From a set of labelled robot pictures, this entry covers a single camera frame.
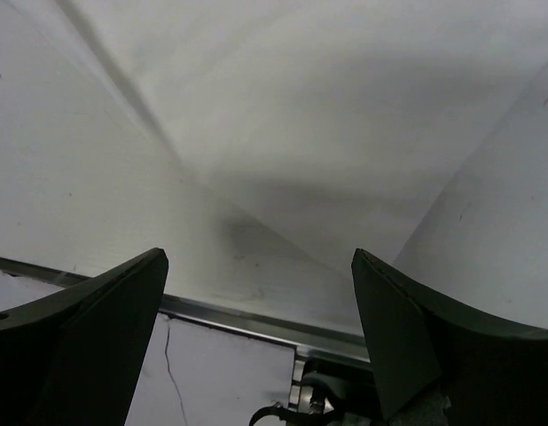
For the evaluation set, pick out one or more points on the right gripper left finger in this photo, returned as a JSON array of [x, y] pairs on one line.
[[74, 357]]

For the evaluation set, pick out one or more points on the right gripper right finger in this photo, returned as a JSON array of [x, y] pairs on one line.
[[437, 360]]

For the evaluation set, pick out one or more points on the plain white t shirt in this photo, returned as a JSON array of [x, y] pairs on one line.
[[334, 123]]

